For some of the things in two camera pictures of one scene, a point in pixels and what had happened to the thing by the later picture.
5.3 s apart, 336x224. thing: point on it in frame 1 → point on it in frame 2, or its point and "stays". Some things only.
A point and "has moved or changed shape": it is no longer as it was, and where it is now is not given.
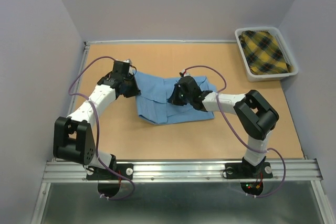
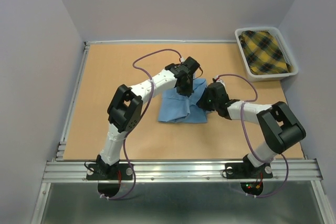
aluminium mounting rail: (284, 170) stays
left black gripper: (135, 91) → (187, 92)
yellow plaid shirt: (262, 53) stays
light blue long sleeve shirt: (153, 105) has moved or changed shape
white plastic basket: (264, 54) stays
